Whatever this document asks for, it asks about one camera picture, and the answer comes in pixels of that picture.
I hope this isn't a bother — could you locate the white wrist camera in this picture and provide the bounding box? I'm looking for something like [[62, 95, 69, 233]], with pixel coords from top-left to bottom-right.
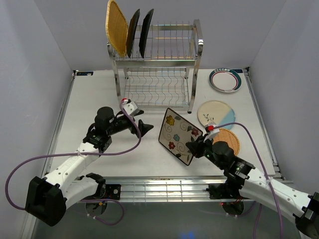
[[204, 122, 220, 142], [120, 98, 140, 117]]

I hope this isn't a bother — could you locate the beige floral square plate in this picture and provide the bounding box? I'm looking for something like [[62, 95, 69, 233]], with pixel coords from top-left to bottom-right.
[[159, 108, 203, 166]]

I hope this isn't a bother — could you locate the round woven bamboo plate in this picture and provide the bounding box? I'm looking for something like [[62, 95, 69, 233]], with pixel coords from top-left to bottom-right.
[[213, 128, 240, 155]]

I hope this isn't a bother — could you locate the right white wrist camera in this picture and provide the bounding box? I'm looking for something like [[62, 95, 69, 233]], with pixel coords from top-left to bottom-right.
[[204, 122, 220, 142]]

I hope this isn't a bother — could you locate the white plate teal red rim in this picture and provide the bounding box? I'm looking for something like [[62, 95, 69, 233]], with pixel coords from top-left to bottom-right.
[[209, 68, 242, 94]]

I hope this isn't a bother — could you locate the purple cable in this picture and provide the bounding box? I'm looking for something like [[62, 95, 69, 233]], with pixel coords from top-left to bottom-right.
[[215, 121, 285, 239], [4, 101, 143, 226]]

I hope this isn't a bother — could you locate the steel two-tier dish rack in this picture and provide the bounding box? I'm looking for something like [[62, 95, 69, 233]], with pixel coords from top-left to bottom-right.
[[107, 19, 204, 114]]

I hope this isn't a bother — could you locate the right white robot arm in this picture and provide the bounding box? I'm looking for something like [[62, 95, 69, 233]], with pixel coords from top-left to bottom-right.
[[186, 136, 319, 239]]

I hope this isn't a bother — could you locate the right blue table label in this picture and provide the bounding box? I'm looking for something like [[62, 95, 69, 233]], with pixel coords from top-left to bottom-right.
[[232, 69, 243, 73]]

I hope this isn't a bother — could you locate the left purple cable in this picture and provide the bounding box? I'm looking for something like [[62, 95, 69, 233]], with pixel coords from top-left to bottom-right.
[[4, 101, 143, 226]]

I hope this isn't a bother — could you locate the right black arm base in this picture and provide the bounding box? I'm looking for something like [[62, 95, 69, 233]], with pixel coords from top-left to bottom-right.
[[206, 183, 240, 199]]

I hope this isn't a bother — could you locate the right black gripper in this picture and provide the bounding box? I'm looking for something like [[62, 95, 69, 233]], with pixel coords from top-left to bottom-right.
[[185, 133, 225, 170]]

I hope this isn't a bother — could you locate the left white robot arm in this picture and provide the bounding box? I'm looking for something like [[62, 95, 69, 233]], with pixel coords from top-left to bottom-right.
[[25, 102, 153, 226]]

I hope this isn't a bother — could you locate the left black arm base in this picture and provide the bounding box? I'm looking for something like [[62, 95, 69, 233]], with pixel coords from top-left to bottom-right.
[[93, 184, 122, 200]]

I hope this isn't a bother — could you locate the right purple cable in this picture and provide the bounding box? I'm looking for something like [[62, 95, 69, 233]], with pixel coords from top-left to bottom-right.
[[215, 121, 285, 239]]

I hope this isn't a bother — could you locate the aluminium front rail frame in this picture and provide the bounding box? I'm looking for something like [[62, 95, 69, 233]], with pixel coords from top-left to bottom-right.
[[21, 180, 311, 239]]

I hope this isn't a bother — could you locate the square woven bamboo plate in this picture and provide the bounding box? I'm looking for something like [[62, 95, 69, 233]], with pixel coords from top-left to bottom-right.
[[105, 0, 128, 58]]

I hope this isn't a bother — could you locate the blue table label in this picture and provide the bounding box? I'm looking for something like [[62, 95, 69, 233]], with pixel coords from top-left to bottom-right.
[[232, 69, 243, 73], [76, 72, 94, 76]]

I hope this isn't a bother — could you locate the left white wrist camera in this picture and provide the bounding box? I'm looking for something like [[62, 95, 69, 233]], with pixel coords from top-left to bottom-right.
[[120, 98, 140, 117]]

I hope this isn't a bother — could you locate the left blue table label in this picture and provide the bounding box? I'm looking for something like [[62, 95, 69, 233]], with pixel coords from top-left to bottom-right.
[[76, 72, 94, 76]]

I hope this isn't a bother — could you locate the black floral square plate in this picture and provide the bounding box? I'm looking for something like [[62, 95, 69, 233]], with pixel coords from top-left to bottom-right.
[[139, 8, 154, 58], [126, 9, 140, 58]]

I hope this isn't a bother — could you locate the cream and blue round plate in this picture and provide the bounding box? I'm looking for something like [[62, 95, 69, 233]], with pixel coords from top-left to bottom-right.
[[197, 100, 236, 126]]

